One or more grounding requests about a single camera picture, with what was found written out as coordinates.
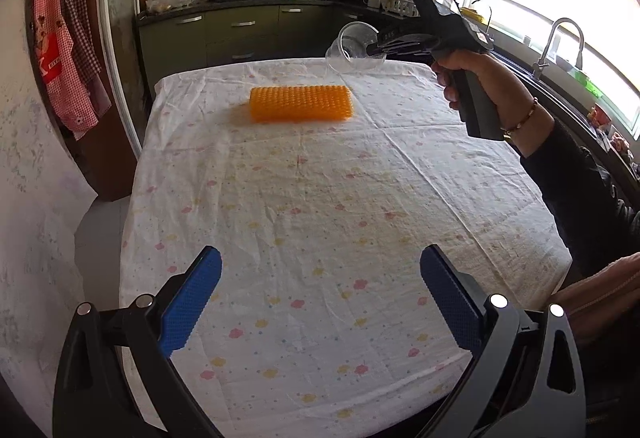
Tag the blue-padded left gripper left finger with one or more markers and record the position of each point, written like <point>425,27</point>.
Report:
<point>92,396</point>

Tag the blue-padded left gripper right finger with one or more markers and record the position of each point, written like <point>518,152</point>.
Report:
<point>524,378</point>

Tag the clear plastic cup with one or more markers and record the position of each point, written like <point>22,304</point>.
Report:
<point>355,49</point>

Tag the orange spiky rubber mat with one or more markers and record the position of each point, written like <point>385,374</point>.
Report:
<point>309,103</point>

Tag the dark sleeved right forearm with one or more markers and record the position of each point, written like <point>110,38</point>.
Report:
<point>593,221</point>

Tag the green kitchen cabinets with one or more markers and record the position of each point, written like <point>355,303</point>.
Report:
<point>223,36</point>

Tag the person's right hand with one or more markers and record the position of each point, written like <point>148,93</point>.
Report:
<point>527,122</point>

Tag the small chrome faucet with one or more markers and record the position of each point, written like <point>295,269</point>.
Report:
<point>483,10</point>

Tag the white dish rack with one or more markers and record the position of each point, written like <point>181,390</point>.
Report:
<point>405,8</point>

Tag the large chrome faucet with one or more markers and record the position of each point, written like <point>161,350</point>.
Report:
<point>553,44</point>

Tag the white floral tablecloth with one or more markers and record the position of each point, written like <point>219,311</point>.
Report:
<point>321,325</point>

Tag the red patterned apron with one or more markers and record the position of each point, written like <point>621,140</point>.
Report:
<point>68,97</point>

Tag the checkered hanging apron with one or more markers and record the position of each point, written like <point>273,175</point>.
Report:
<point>84,57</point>

